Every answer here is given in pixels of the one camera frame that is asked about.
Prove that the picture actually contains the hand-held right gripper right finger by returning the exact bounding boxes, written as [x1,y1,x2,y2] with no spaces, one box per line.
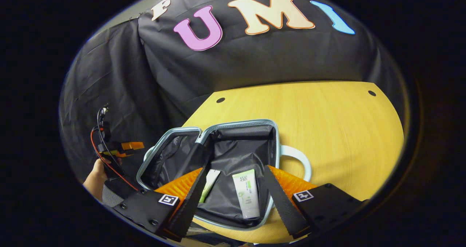
[263,164,369,240]

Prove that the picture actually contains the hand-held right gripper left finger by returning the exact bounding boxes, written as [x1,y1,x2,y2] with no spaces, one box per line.
[111,166,211,242]

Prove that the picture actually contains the slim white green skincare tube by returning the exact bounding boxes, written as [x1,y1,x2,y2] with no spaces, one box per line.
[198,169,221,204]

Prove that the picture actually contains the white green-label skincare tube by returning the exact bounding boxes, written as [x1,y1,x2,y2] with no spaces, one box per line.
[232,169,261,219]

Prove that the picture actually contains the light blue suitcase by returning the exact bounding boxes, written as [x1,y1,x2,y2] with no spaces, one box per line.
[137,119,312,231]

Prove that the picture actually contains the black backdrop cloth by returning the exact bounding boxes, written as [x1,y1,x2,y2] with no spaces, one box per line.
[59,0,404,184]

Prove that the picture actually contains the red cable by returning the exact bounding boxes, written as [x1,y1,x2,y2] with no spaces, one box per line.
[91,128,139,191]

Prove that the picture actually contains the black cable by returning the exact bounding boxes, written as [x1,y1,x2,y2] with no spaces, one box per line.
[96,106,125,167]

